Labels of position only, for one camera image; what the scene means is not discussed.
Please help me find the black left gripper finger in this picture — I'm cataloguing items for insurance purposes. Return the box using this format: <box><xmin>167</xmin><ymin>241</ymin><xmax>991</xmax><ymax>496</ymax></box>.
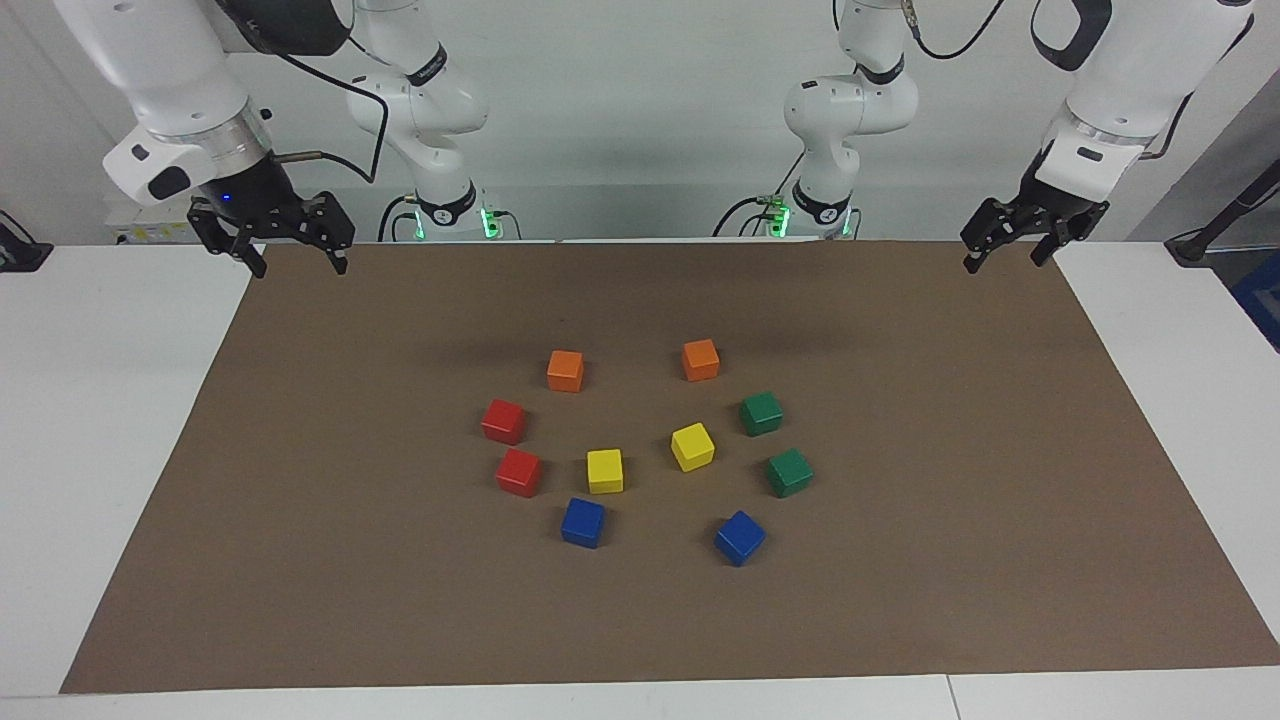
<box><xmin>960</xmin><ymin>198</ymin><xmax>1037</xmax><ymax>275</ymax></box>
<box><xmin>1030</xmin><ymin>222</ymin><xmax>1097</xmax><ymax>269</ymax></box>

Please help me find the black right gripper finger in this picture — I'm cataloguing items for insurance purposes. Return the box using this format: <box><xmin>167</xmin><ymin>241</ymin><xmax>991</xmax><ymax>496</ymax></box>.
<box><xmin>305</xmin><ymin>192</ymin><xmax>357</xmax><ymax>276</ymax></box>
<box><xmin>188</xmin><ymin>198</ymin><xmax>269</xmax><ymax>279</ymax></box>

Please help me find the red wooden cube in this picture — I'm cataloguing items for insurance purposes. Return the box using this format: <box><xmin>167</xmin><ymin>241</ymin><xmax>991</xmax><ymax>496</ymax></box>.
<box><xmin>495</xmin><ymin>447</ymin><xmax>543</xmax><ymax>499</ymax></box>
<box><xmin>481</xmin><ymin>398</ymin><xmax>527</xmax><ymax>446</ymax></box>

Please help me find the green wooden cube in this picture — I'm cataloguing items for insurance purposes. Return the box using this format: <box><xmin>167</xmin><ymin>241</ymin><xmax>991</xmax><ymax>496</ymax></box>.
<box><xmin>739</xmin><ymin>391</ymin><xmax>785</xmax><ymax>438</ymax></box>
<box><xmin>765</xmin><ymin>448</ymin><xmax>815</xmax><ymax>499</ymax></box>

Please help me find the black stand with pole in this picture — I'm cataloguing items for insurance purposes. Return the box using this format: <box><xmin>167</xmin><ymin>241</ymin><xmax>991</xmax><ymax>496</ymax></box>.
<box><xmin>1165</xmin><ymin>158</ymin><xmax>1280</xmax><ymax>267</ymax></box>

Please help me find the blue crate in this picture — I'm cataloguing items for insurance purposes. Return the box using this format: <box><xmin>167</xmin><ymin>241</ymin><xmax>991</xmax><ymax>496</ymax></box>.
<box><xmin>1228</xmin><ymin>248</ymin><xmax>1280</xmax><ymax>353</ymax></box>

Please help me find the blue wooden cube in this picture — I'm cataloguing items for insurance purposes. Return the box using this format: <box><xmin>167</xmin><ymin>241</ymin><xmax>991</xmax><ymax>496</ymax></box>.
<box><xmin>560</xmin><ymin>497</ymin><xmax>607</xmax><ymax>550</ymax></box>
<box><xmin>713</xmin><ymin>510</ymin><xmax>768</xmax><ymax>568</ymax></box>

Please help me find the brown paper table mat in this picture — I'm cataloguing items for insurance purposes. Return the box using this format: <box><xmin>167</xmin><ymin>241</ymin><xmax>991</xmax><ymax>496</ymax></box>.
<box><xmin>60</xmin><ymin>238</ymin><xmax>1280</xmax><ymax>694</ymax></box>

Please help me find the black right arm base cable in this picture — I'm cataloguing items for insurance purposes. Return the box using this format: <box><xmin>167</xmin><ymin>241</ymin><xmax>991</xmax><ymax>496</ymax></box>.
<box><xmin>377</xmin><ymin>194</ymin><xmax>421</xmax><ymax>243</ymax></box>

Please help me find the black arm base cable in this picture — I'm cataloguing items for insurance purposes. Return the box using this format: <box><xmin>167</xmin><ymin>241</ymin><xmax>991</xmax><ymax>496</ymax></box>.
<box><xmin>712</xmin><ymin>150</ymin><xmax>806</xmax><ymax>238</ymax></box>
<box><xmin>377</xmin><ymin>194</ymin><xmax>421</xmax><ymax>243</ymax></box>

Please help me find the white wall socket box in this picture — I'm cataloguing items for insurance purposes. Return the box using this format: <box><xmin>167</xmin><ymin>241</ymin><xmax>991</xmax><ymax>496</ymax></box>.
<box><xmin>105</xmin><ymin>190</ymin><xmax>201</xmax><ymax>245</ymax></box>

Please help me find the black right arm gripper cable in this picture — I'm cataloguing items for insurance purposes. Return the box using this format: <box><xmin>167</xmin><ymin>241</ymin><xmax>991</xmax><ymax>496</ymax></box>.
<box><xmin>270</xmin><ymin>35</ymin><xmax>391</xmax><ymax>186</ymax></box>

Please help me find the black clamp mount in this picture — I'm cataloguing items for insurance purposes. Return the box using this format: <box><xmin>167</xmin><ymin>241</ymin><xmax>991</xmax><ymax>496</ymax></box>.
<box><xmin>0</xmin><ymin>210</ymin><xmax>54</xmax><ymax>273</ymax></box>

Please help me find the black left arm base cable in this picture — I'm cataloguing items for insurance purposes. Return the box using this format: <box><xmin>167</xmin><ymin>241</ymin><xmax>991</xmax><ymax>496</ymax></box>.
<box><xmin>712</xmin><ymin>150</ymin><xmax>806</xmax><ymax>238</ymax></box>

